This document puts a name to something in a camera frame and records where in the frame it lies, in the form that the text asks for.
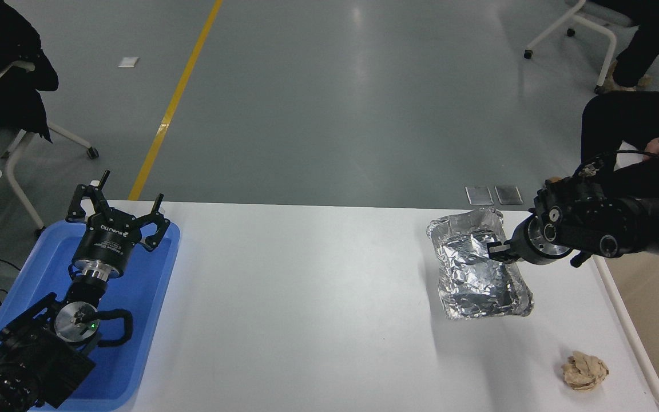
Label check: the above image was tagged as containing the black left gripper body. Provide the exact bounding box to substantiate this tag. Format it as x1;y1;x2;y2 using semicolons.
72;209;156;271

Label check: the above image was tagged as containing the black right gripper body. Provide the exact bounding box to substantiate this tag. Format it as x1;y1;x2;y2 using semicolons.
511;215;545;266

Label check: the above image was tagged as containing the foil tray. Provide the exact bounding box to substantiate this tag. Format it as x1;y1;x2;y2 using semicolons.
426;207;535;320

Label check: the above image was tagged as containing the metal floor plate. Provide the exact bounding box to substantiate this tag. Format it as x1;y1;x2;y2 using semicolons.
465;185;495;206
494;185;525;206

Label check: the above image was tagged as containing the blue plastic tray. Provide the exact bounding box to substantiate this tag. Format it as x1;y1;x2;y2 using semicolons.
0;220;182;412

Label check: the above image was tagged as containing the white swivel chair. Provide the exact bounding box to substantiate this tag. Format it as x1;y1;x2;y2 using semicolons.
0;121;100;236

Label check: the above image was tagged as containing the crumpled tan paper ball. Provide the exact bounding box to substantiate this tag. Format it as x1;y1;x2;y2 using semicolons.
561;350;610;392

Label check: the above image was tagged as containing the person with white chair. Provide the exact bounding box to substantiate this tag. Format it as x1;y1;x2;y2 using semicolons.
0;0;60;153

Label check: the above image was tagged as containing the white wheeled chair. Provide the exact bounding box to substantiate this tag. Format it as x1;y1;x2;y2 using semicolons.
523;0;637;96

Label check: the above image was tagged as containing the person with tan shoe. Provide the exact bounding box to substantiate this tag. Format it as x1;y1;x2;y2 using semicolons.
590;0;659;96

